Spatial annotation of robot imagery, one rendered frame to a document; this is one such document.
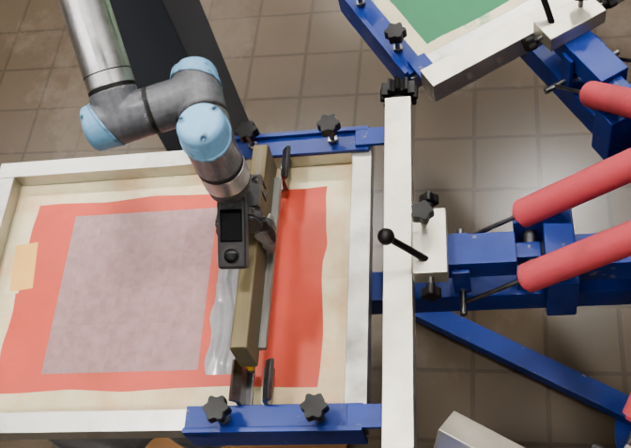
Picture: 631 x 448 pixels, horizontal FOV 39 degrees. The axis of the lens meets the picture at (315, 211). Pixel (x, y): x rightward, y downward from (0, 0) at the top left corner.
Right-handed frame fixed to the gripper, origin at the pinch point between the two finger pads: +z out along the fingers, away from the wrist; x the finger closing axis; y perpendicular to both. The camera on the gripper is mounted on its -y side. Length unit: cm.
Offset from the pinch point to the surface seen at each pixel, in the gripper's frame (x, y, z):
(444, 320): -27, 33, 101
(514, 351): -45, 23, 101
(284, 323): -3.3, -8.8, 10.4
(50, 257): 45.6, 7.4, 10.5
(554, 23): -55, 46, -2
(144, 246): 26.1, 8.8, 10.5
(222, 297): 8.9, -3.2, 10.1
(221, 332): 8.3, -10.5, 9.9
